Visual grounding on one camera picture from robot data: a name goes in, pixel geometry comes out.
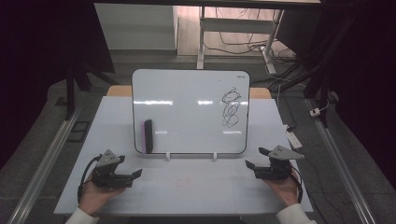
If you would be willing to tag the white whiteboard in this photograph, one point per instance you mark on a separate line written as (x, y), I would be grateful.
(190, 118)

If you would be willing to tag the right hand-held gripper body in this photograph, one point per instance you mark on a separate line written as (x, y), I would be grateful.
(277, 171)

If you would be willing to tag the person's right hand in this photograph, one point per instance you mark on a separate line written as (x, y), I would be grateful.
(288, 189)

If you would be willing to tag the white whiteboard stand clip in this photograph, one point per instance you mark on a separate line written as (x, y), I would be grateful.
(214, 156)
(167, 156)

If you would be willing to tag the purple and black whiteboard eraser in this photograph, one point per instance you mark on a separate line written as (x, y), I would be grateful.
(148, 137)

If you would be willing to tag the aluminium floor rail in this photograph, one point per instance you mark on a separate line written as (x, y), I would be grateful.
(339, 161)
(46, 161)

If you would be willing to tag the small white plug adapter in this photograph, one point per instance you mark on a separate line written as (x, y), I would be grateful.
(315, 112)

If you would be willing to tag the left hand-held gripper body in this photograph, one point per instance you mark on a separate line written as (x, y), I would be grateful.
(106, 179)

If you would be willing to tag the black floor plate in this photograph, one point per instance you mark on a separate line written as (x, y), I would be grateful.
(77, 131)

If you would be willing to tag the white cabinet panel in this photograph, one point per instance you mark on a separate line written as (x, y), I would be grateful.
(135, 26)

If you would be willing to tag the white desk frame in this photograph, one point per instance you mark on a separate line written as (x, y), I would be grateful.
(236, 25)

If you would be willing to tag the white power strip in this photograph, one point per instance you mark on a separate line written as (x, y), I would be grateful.
(293, 138)

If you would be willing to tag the person's left hand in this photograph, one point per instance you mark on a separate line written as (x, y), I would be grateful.
(93, 197)

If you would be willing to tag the black metal stand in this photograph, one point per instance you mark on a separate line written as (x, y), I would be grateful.
(71, 90)
(320, 77)

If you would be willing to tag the light wooden table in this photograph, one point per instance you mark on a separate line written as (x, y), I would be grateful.
(120, 91)

